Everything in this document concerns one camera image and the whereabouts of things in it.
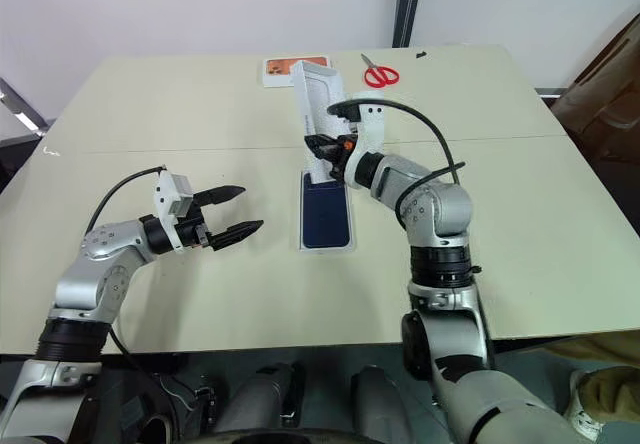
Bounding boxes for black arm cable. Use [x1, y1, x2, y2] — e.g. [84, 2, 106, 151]
[85, 165, 176, 405]
[382, 99, 467, 225]

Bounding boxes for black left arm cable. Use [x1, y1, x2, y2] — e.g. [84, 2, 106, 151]
[85, 165, 176, 405]

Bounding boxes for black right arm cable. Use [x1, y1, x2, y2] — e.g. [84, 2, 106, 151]
[382, 99, 467, 225]

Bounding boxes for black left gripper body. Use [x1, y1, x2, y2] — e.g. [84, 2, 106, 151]
[174, 205, 215, 251]

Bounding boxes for brown cardboard box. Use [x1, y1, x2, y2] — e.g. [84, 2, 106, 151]
[549, 11, 640, 175]

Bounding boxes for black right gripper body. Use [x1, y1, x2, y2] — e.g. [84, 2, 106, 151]
[324, 135, 359, 183]

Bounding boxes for red handled scissors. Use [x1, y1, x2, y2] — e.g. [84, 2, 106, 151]
[359, 52, 402, 89]

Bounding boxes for dark grey rounded shape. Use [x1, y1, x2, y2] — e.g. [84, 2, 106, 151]
[212, 360, 307, 438]

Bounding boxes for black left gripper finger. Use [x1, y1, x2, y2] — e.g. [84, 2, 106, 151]
[208, 219, 265, 252]
[192, 184, 247, 209]

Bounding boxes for grey metal pole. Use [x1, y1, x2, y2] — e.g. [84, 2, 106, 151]
[392, 0, 426, 49]

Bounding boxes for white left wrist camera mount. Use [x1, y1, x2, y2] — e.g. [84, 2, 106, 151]
[151, 167, 195, 255]

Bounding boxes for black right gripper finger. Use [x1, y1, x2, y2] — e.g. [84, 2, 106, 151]
[303, 134, 329, 159]

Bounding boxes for white box with orange print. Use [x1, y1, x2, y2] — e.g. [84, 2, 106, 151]
[261, 56, 337, 88]

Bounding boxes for silver metal frame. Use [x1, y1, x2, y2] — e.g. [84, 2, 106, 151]
[0, 77, 54, 140]

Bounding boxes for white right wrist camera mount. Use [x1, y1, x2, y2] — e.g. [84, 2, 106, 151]
[327, 89, 387, 189]

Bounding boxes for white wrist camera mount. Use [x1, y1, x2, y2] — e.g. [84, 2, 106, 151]
[327, 89, 387, 189]
[151, 167, 195, 255]

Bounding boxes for white box lid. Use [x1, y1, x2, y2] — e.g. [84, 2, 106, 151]
[291, 60, 352, 186]

